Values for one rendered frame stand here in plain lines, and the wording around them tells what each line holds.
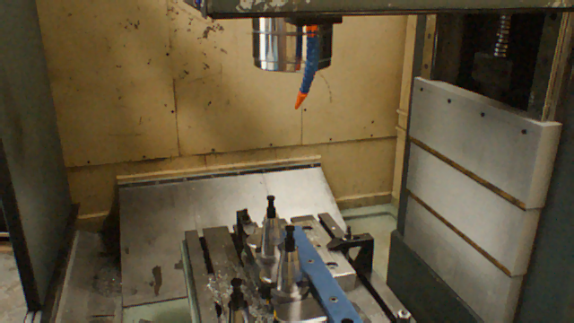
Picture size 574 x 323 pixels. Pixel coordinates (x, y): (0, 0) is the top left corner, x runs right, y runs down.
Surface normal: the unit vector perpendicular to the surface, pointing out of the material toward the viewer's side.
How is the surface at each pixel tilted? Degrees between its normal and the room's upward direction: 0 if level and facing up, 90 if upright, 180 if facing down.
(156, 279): 24
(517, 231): 90
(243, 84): 90
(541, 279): 90
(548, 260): 90
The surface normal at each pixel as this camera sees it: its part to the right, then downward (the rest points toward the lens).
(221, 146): 0.27, 0.36
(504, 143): -0.96, 0.10
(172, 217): 0.12, -0.70
